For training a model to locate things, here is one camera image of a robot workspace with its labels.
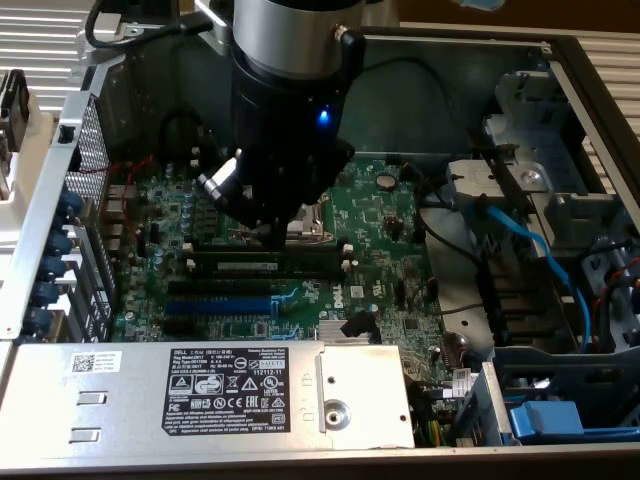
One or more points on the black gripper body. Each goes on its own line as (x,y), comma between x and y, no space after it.
(285,150)

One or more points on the green RAM stick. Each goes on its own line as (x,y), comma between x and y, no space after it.
(300,266)

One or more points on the silver CPU socket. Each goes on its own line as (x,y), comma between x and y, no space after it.
(312,225)

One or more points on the round coin battery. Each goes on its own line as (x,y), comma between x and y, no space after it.
(385,181)

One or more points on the green Dell motherboard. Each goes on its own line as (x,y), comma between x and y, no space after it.
(370,225)

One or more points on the grey metal PC case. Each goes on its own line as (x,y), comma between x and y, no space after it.
(425,100)

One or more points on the long black expansion slot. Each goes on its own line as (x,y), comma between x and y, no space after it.
(220,288)

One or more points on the blue expansion slot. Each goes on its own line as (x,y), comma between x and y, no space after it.
(220,306)

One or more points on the large silver port block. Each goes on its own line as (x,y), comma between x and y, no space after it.
(117,212)

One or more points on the small silver heat sink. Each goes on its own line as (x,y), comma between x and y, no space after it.
(332,331)

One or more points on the silver USB port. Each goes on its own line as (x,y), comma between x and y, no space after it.
(111,232)
(111,248)

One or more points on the short black expansion slot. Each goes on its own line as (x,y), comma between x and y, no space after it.
(178,327)

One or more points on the blue slot cover latch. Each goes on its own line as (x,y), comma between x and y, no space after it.
(62,243)
(70,205)
(45,294)
(52,269)
(37,320)

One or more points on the grey metal disk bay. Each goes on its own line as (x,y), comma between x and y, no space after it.
(540,150)

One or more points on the black computer part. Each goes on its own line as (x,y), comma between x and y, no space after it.
(12,105)

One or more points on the silver power supply unit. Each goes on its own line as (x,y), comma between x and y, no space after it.
(125,400)

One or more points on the dark grey drive cage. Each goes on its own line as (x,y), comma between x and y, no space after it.
(550,370)

